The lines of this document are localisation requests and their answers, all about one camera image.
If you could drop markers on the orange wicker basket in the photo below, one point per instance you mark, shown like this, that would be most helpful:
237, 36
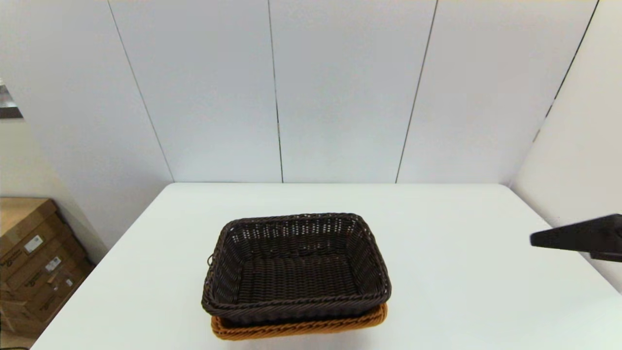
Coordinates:
291, 330

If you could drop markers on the brown cardboard box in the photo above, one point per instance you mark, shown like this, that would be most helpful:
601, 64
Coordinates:
60, 291
52, 264
24, 214

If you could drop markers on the grey metal background fixture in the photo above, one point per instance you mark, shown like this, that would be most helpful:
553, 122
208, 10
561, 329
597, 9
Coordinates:
7, 104

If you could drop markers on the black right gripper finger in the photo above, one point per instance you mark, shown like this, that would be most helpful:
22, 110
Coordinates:
610, 257
583, 237

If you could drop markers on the dark brown wicker basket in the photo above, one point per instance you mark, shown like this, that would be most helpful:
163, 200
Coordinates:
296, 277

